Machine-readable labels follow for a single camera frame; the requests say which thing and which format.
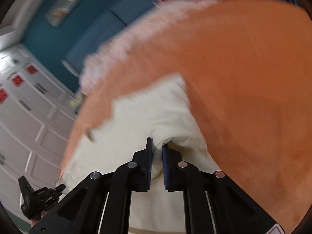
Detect cream quilted jacket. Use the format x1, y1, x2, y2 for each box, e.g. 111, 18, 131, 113
55, 74, 221, 234

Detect white panelled wardrobe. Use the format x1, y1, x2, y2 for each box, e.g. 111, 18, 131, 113
1, 44, 76, 218

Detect orange plush bed blanket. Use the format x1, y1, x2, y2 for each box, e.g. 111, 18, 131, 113
61, 0, 311, 233

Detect pink floral quilt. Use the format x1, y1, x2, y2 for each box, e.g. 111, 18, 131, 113
79, 0, 218, 95

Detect teal upholstered headboard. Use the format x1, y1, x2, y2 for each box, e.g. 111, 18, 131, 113
61, 0, 176, 79

